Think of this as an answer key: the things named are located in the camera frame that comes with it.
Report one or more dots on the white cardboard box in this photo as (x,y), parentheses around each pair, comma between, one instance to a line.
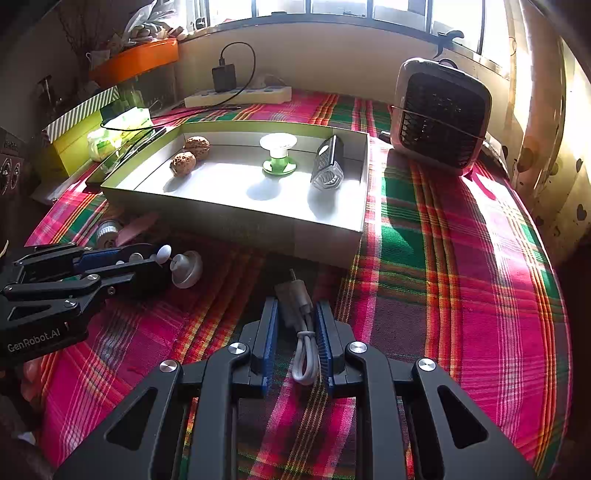
(231,230)

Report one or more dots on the glass jar with metal lid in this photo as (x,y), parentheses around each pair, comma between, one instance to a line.
(48,94)

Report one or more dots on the black phone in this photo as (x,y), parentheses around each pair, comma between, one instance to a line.
(120,159)

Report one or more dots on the black window hook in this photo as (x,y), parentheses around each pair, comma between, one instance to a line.
(443,39)

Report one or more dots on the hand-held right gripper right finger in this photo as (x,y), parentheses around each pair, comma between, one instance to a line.
(323,341)

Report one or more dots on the beige desktop fan heater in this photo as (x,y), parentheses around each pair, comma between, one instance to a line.
(438,115)

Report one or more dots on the green tissue pack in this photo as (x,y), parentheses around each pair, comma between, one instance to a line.
(108,143)

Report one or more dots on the orange box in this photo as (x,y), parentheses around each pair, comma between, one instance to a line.
(138,60)

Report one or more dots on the black charger adapter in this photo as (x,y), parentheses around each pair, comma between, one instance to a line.
(224,78)

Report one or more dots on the dried twigs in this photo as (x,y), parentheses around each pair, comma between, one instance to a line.
(78,27)

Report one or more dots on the green white spool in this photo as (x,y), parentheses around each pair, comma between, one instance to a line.
(278,141)

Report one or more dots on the white plastic bag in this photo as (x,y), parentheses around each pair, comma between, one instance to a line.
(138,21)

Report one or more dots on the black radio speaker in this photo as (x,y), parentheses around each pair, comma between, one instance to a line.
(9,161)

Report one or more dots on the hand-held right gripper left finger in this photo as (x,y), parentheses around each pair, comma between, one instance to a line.
(270,337)

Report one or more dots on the black rectangular flashlight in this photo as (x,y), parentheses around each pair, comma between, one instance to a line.
(328,157)

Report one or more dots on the heart print curtain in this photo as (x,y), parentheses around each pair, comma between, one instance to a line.
(540,161)

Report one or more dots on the green carton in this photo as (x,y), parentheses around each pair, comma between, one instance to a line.
(117,105)

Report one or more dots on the white plug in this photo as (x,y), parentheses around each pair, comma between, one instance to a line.
(264,82)

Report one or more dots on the white dome knob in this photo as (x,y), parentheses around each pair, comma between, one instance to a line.
(187,270)

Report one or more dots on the white cup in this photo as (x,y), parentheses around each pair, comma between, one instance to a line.
(98,59)

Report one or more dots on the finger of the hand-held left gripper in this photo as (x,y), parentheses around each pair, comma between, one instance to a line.
(101,259)
(92,281)

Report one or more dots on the white power strip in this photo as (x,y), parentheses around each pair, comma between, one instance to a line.
(258,94)

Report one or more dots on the brown walnut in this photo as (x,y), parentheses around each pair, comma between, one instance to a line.
(197,146)
(182,164)

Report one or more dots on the window with metal bars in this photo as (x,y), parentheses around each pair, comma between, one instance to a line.
(369,26)

